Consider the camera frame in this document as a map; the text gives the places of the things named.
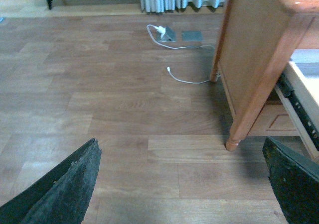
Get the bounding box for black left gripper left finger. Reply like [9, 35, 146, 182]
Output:
[0, 138, 102, 224]

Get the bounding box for wooden nightstand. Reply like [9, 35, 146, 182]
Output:
[211, 0, 319, 151]

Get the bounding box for white wall plug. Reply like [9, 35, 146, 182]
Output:
[154, 26, 166, 35]

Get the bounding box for closed floor socket cover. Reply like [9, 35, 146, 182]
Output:
[181, 31, 203, 41]

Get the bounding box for open floor socket box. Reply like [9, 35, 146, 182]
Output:
[157, 26, 176, 42]

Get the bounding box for white charging cable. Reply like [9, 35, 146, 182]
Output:
[146, 24, 221, 85]

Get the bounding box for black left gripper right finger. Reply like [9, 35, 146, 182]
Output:
[262, 137, 319, 224]

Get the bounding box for wooden drawer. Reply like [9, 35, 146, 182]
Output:
[275, 60, 319, 163]
[248, 102, 299, 136]

